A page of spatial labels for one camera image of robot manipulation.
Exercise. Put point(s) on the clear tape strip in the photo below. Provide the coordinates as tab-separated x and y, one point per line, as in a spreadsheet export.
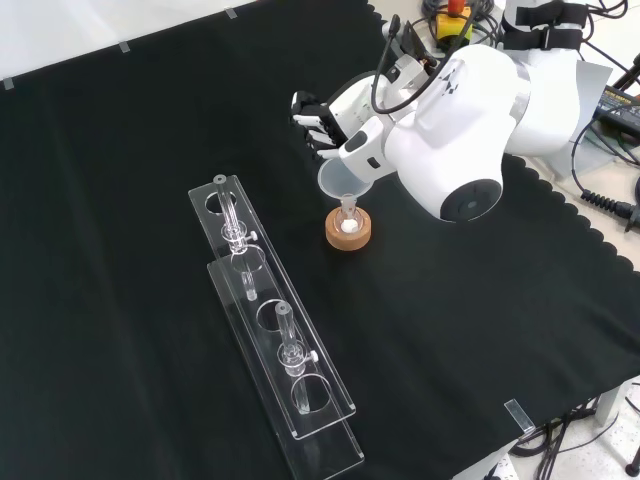
519	415

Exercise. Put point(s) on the clear plastic funnel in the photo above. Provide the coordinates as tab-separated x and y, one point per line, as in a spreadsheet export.
332	182

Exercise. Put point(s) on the yellow stop button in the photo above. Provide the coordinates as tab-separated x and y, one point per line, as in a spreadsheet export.
452	25

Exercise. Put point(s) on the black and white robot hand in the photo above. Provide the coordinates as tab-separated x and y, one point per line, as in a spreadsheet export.
355	107

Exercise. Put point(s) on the pale board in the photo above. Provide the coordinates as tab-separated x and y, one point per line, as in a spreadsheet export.
595	85

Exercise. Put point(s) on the black bench cloth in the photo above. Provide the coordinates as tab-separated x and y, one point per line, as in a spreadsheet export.
150	200

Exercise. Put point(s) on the black power adapter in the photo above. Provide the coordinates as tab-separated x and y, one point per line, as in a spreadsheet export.
617	107

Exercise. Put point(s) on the small glass round-bottom flask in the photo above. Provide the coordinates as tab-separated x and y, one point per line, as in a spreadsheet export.
348	226

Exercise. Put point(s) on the grey tape piece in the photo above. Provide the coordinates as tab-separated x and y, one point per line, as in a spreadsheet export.
7	83
124	47
230	13

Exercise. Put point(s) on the clear acrylic funnel stand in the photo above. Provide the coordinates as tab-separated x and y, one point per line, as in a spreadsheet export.
280	350

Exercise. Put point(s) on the black tripod leg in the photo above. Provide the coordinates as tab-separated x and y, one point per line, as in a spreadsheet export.
625	77

